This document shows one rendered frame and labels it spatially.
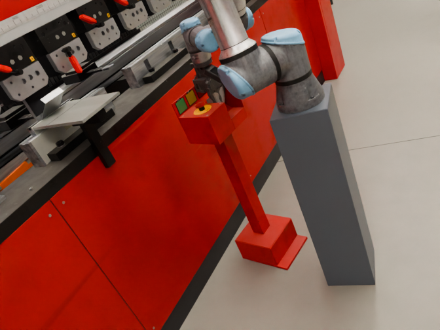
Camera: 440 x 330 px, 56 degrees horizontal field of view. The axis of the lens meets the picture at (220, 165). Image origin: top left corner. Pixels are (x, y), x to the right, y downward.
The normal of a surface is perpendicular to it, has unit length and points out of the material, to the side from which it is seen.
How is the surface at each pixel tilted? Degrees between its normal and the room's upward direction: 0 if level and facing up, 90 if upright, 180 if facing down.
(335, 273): 90
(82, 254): 90
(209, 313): 0
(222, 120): 90
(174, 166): 90
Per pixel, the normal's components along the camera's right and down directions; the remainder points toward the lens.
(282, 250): 0.75, 0.06
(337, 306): -0.36, -0.80
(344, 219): -0.26, 0.58
